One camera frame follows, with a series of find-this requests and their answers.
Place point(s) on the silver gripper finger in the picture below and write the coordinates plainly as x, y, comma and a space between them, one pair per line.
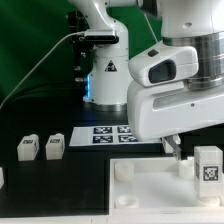
174, 141

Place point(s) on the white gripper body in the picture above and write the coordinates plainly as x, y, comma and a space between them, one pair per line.
170, 109

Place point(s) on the white square table top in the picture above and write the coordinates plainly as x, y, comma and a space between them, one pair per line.
150, 187

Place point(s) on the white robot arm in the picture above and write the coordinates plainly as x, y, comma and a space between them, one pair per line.
191, 49

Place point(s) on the white marker sheet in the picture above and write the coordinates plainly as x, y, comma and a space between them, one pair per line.
102, 135

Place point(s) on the white block left edge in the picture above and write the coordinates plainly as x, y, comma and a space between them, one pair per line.
1, 178

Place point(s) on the black camera on stand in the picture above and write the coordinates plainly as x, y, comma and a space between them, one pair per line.
82, 45

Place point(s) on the white front edge rail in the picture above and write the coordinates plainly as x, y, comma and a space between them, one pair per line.
167, 219

